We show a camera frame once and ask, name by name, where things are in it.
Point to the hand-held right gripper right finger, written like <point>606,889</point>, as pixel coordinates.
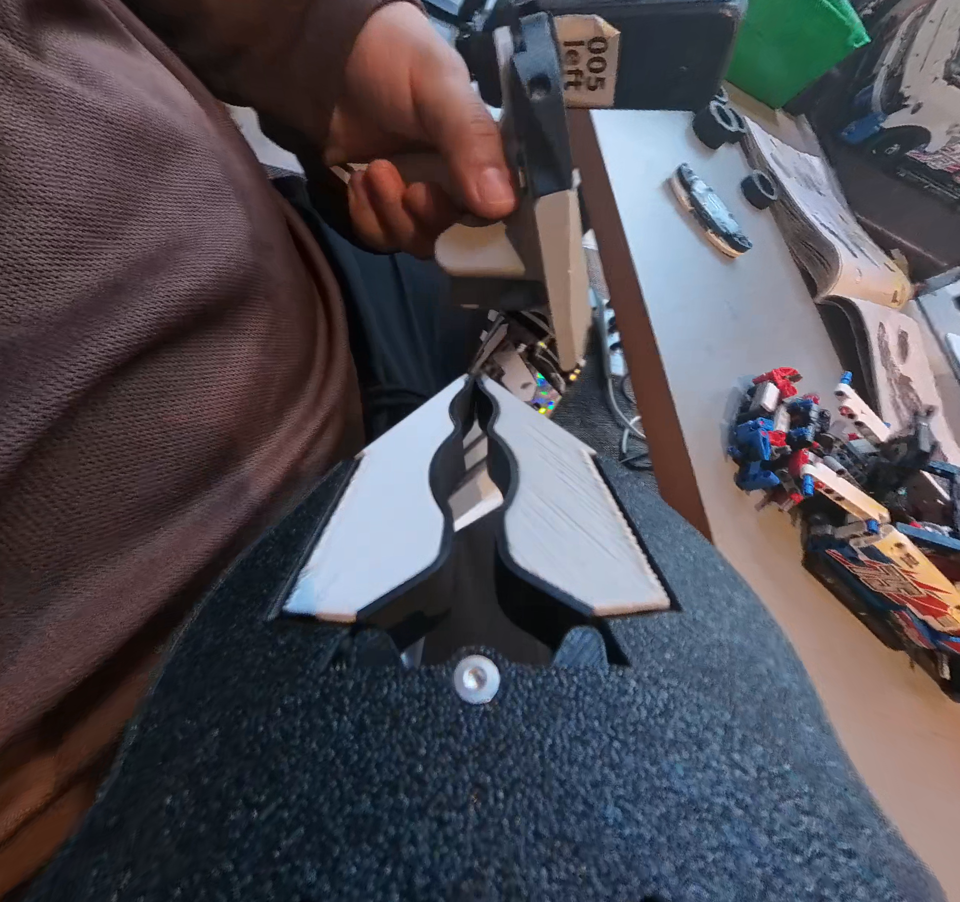
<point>577,527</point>

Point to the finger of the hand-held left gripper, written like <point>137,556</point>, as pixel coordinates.
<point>566,272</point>

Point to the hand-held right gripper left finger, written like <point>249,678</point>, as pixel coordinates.
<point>375,527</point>

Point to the white sticker sheet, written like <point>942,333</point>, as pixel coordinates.
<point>517,377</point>

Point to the black white toy car panel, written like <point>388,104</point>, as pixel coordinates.
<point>709,208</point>

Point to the person's left forearm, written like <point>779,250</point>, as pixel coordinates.
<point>300,16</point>

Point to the grey desk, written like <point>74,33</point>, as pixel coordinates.
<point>712,332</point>

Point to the person's left hand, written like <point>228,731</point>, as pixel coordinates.
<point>405,114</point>

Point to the green plastic bin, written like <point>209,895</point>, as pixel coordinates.
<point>750,16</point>

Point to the person's black pants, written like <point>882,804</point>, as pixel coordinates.
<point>390,317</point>

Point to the toy brick car chassis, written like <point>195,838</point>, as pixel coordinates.
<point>787,437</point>

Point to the open instruction booklet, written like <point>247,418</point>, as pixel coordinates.
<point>825,211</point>

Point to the black toy set box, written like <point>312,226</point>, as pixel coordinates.
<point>915,76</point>

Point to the person's brown shirt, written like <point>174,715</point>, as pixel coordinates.
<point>150,392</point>

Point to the blue printed toy car body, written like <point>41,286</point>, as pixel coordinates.
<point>885,587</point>

